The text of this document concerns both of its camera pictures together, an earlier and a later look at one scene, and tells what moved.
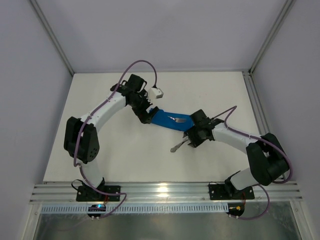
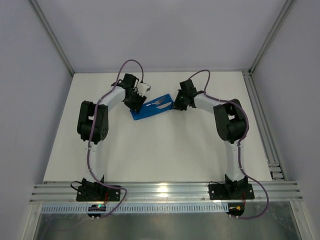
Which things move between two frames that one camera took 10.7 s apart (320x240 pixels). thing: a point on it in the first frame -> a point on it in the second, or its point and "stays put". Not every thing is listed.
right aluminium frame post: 277,23 stays put
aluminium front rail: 162,192 stays put
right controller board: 236,209 stays put
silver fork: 178,120 -> 157,102
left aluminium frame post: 52,36 stays put
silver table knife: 174,148 -> 164,106
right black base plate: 218,191 stays put
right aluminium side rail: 257,108 stays put
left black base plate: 91,193 stays put
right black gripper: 194,135 -> 179,100
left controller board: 96,207 stays put
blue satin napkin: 179,121 -> 160,105
